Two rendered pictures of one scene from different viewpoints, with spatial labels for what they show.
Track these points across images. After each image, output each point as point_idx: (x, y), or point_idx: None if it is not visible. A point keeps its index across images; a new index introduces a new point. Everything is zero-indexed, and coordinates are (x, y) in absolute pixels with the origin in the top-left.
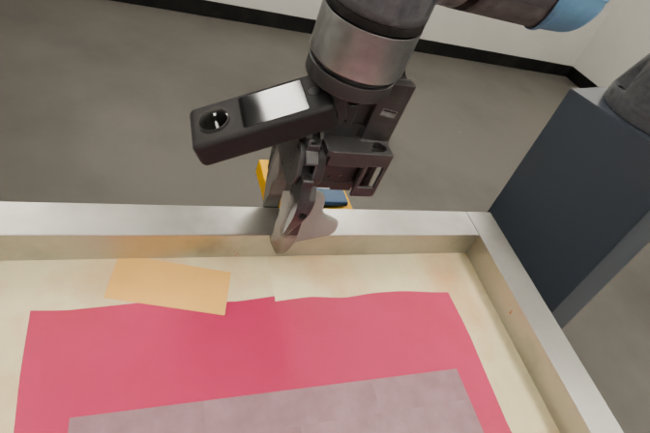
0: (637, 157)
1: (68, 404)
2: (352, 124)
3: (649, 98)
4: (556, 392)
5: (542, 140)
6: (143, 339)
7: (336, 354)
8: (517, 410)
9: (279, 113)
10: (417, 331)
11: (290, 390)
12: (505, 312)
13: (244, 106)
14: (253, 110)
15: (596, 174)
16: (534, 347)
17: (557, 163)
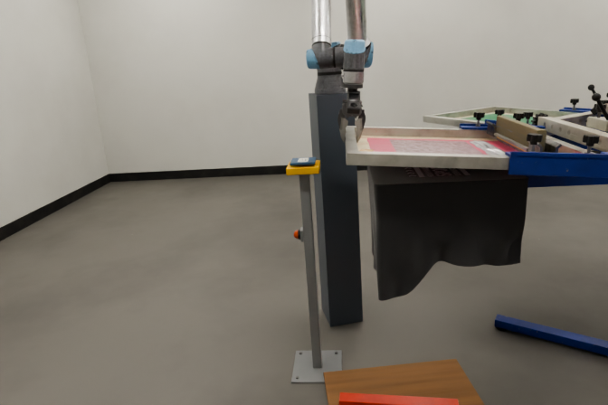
0: (343, 98)
1: None
2: None
3: (333, 85)
4: (397, 131)
5: (319, 113)
6: None
7: (384, 145)
8: (399, 137)
9: (357, 97)
10: (379, 140)
11: (394, 147)
12: (375, 133)
13: (352, 100)
14: (354, 99)
15: (338, 109)
16: (386, 130)
17: (327, 116)
